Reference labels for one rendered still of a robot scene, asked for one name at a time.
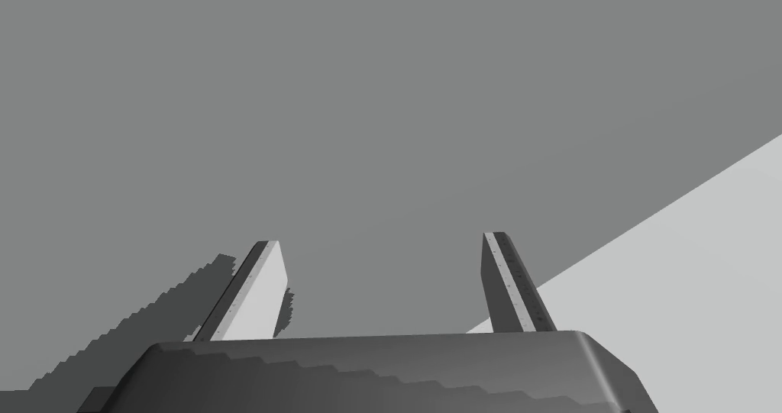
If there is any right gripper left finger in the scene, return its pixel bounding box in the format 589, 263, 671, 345
192, 240, 289, 343

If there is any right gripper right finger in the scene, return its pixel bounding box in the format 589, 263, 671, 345
480, 231, 557, 334

